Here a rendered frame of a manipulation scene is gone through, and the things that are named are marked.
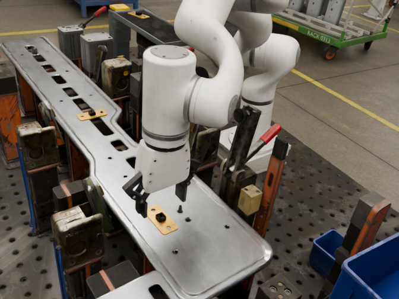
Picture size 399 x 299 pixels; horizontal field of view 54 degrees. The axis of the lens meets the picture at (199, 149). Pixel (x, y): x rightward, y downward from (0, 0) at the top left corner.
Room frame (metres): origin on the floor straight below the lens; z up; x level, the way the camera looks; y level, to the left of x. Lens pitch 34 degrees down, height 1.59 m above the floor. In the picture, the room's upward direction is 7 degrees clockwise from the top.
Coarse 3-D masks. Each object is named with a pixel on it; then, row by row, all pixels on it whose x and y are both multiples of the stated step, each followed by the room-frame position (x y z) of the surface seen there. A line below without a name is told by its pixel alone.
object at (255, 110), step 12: (252, 108) 0.72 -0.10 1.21; (240, 120) 0.69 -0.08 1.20; (252, 120) 0.70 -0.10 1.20; (240, 132) 0.73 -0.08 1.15; (252, 132) 0.71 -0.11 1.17; (240, 144) 0.72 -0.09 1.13; (228, 156) 0.72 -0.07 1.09; (240, 156) 0.70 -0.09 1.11; (228, 168) 0.71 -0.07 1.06; (240, 168) 0.70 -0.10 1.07
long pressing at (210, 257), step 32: (32, 64) 1.28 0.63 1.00; (64, 64) 1.31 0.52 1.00; (64, 96) 1.07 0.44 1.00; (96, 96) 1.10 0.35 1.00; (64, 128) 0.90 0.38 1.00; (96, 128) 0.91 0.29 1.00; (96, 160) 0.77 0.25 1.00; (160, 192) 0.67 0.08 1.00; (192, 192) 0.69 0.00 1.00; (128, 224) 0.57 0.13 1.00; (192, 224) 0.59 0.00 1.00; (224, 224) 0.60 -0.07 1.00; (160, 256) 0.49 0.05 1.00; (192, 256) 0.50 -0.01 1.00; (224, 256) 0.51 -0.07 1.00; (256, 256) 0.52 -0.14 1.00; (192, 288) 0.43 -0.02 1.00; (224, 288) 0.44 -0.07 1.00
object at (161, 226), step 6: (150, 210) 0.61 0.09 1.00; (156, 210) 0.61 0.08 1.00; (162, 210) 0.61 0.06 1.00; (150, 216) 0.59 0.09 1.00; (156, 216) 0.59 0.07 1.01; (162, 216) 0.59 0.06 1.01; (168, 216) 0.60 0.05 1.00; (156, 222) 0.58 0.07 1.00; (162, 222) 0.58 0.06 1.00; (168, 222) 0.58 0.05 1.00; (174, 222) 0.58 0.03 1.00; (162, 228) 0.56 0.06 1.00; (174, 228) 0.56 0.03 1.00
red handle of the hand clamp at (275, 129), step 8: (272, 128) 0.78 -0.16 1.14; (280, 128) 0.78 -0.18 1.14; (264, 136) 0.76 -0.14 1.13; (272, 136) 0.76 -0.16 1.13; (256, 144) 0.75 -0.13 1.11; (264, 144) 0.75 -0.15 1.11; (248, 152) 0.74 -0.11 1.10; (256, 152) 0.74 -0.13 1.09; (248, 160) 0.73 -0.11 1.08; (232, 168) 0.70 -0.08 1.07
